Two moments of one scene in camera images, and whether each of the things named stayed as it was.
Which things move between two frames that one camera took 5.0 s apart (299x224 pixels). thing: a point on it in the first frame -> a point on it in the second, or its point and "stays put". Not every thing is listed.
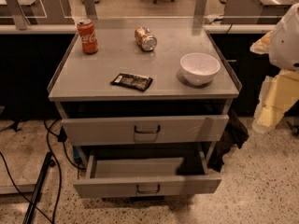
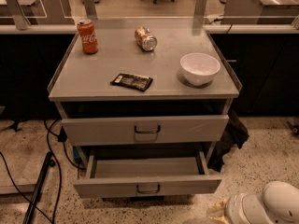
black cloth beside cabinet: (234, 133) stays put
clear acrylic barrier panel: (143, 7) stays put
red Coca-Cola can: (89, 37) stays put
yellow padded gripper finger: (263, 45) -> (217, 213)
